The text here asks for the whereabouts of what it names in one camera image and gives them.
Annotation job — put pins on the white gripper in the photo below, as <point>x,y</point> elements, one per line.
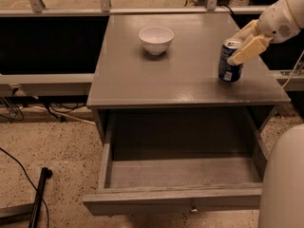
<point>275,26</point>

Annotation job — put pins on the blue pepsi can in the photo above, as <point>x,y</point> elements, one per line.
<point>226,72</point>

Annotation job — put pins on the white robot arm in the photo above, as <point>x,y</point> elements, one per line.
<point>282,196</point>

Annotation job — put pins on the metal drawer knob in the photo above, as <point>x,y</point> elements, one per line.
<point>194,209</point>

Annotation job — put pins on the grey open drawer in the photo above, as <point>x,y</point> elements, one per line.
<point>156,162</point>

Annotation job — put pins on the white ceramic bowl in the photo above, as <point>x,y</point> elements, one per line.
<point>156,40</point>

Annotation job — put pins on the grey cabinet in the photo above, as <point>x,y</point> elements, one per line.
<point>184,78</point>

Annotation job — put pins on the black floor stand leg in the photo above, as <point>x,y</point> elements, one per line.
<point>30,211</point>

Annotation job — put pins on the grey railing rail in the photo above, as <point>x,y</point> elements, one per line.
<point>47,84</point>

